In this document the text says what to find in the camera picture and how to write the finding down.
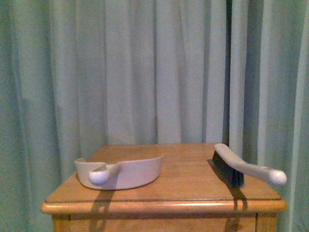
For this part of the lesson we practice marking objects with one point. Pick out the beige plastic dustpan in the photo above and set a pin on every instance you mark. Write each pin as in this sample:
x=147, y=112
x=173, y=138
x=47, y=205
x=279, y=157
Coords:
x=118, y=176

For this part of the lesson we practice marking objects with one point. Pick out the beige hand brush black bristles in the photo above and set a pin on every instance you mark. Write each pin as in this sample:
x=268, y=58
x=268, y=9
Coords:
x=232, y=168

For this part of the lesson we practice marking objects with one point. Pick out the wooden nightstand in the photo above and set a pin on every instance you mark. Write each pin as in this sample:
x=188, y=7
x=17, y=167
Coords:
x=188, y=196

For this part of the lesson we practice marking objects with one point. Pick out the pale green curtain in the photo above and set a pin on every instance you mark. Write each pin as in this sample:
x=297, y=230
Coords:
x=79, y=74

